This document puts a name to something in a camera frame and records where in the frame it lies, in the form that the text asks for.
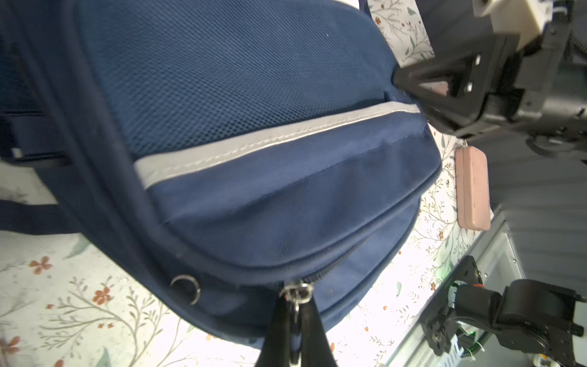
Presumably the pink pencil case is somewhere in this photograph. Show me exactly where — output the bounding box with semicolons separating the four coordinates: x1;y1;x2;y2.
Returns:
455;146;491;231

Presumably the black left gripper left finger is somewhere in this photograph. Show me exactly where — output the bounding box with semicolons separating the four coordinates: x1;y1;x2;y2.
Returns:
255;298;291;367

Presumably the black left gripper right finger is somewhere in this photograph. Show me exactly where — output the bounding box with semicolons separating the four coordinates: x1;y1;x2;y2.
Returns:
299;293;337;367

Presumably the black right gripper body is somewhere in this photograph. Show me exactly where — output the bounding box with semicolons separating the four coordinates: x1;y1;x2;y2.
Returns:
393;21;586;161

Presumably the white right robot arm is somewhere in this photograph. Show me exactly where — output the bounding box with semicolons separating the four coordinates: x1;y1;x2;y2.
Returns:
393;19;586;366

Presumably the navy blue student backpack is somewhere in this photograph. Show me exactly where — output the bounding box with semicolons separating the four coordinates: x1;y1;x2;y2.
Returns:
1;1;442;347

